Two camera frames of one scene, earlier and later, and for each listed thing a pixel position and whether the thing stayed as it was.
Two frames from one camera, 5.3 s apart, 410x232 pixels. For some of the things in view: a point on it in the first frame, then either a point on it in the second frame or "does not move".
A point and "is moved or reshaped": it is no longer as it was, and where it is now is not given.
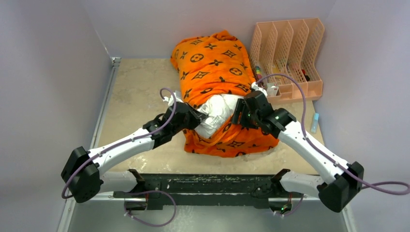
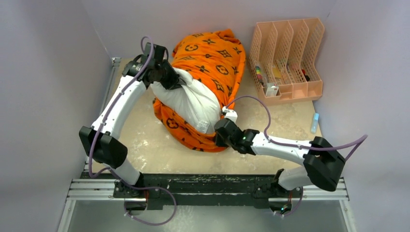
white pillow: (219, 108) is moved or reshaped
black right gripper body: (250, 120) to (220, 142)
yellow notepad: (275, 70) does not move
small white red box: (271, 89) does not move
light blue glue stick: (314, 127) does not move
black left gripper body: (190, 122) to (166, 75)
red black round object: (306, 77) does not move
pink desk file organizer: (284, 53) does not move
